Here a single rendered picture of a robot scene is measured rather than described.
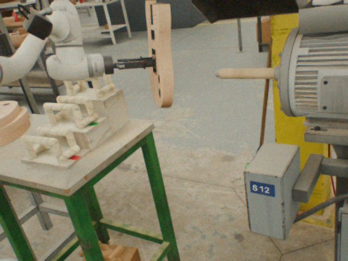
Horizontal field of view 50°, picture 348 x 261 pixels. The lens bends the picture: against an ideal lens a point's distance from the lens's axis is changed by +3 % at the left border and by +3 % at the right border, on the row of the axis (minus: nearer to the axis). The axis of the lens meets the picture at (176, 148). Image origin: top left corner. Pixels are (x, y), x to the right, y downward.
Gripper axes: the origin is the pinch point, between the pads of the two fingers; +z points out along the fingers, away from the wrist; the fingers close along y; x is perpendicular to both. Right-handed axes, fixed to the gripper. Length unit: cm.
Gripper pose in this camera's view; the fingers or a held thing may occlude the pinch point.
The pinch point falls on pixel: (153, 61)
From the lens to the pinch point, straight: 156.2
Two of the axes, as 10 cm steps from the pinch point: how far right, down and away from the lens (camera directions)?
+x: -0.5, -9.3, -3.6
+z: 9.8, -1.2, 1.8
